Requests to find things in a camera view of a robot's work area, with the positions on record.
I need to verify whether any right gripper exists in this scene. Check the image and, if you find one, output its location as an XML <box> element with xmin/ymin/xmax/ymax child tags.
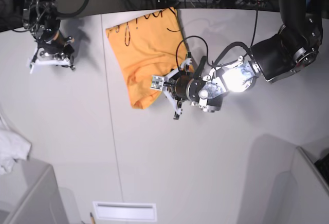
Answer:
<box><xmin>23</xmin><ymin>0</ymin><xmax>74</xmax><ymax>57</ymax></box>

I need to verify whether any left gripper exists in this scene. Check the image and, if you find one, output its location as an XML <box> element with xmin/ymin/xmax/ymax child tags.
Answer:
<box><xmin>167</xmin><ymin>54</ymin><xmax>258</xmax><ymax>113</ymax></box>

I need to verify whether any orange yellow T-shirt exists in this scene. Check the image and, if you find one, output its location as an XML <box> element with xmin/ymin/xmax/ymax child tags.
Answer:
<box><xmin>105</xmin><ymin>7</ymin><xmax>187</xmax><ymax>109</ymax></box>

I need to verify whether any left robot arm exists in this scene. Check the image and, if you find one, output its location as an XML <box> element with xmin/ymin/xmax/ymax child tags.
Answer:
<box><xmin>162</xmin><ymin>0</ymin><xmax>323</xmax><ymax>117</ymax></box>

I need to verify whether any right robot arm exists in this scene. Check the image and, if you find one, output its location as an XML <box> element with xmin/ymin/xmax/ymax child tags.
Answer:
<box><xmin>22</xmin><ymin>0</ymin><xmax>89</xmax><ymax>68</ymax></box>

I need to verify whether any white crumpled cloth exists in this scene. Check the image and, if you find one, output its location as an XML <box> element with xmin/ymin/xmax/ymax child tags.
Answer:
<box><xmin>1</xmin><ymin>129</ymin><xmax>31</xmax><ymax>175</ymax></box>

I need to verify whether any grey plastic bin right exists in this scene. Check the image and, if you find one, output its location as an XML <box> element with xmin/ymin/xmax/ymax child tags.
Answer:
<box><xmin>268</xmin><ymin>147</ymin><xmax>328</xmax><ymax>223</ymax></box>

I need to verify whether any grey plastic bin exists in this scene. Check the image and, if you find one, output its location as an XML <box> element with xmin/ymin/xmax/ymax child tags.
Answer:
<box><xmin>1</xmin><ymin>159</ymin><xmax>69</xmax><ymax>223</ymax></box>
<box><xmin>268</xmin><ymin>147</ymin><xmax>328</xmax><ymax>223</ymax></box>

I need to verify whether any black keyboard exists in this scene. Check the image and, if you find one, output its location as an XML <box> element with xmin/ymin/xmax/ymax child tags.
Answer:
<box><xmin>315</xmin><ymin>154</ymin><xmax>329</xmax><ymax>184</ymax></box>

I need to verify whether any grey plastic bin left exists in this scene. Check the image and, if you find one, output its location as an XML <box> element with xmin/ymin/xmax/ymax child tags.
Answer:
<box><xmin>1</xmin><ymin>159</ymin><xmax>69</xmax><ymax>223</ymax></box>

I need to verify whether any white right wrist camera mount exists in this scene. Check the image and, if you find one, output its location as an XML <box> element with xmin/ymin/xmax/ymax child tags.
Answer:
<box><xmin>27</xmin><ymin>47</ymin><xmax>76</xmax><ymax>74</ymax></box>

